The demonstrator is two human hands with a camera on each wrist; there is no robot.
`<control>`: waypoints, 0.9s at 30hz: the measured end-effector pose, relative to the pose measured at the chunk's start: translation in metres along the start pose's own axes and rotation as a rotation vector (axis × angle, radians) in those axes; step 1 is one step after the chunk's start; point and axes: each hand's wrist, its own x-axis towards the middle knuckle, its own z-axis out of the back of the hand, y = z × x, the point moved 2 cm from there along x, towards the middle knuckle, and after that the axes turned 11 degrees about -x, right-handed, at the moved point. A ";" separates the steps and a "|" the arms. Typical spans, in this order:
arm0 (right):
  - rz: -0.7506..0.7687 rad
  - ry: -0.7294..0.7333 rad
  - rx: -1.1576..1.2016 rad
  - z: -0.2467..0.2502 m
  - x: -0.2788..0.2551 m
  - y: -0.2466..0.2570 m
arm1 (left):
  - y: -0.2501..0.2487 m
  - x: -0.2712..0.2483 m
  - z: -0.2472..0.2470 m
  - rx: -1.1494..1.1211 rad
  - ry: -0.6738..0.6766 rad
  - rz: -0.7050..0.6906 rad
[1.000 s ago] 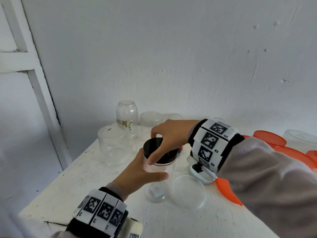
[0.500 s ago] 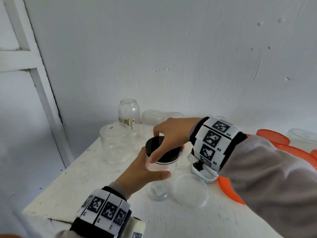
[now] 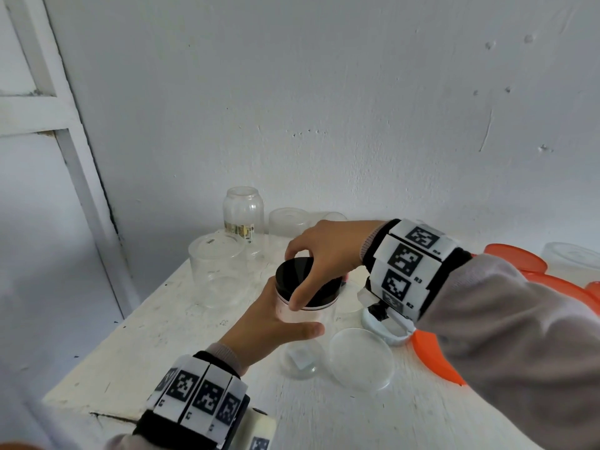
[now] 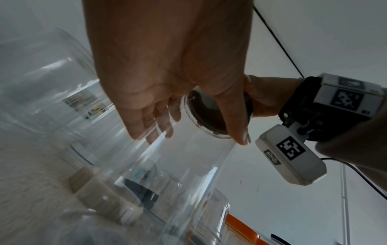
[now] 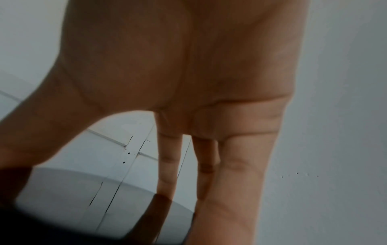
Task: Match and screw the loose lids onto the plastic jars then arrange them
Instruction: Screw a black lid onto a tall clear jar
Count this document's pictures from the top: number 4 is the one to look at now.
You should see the person's right hand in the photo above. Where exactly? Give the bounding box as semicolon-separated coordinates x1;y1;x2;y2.
243;74;306;118

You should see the person's left hand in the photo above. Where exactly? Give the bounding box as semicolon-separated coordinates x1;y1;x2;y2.
81;0;254;146

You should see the large black lid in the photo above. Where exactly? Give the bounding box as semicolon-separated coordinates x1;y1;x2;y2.
183;87;254;140
122;178;160;210

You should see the large transparent jar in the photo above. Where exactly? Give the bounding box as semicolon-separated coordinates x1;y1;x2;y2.
39;91;239;245

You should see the group of transparent plastic jars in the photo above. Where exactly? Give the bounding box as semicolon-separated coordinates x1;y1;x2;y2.
0;26;231;245

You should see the person's right forearm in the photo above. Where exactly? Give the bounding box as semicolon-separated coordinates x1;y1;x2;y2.
314;115;387;192

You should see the black white marker wristband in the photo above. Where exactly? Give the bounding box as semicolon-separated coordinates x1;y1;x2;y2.
277;73;387;142

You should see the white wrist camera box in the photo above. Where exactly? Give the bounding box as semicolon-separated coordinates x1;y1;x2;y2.
254;124;328;186

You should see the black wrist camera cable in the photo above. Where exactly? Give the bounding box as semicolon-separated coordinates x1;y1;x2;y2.
320;157;387;201

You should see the white wall conduit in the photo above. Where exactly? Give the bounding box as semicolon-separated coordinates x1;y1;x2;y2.
341;165;352;245

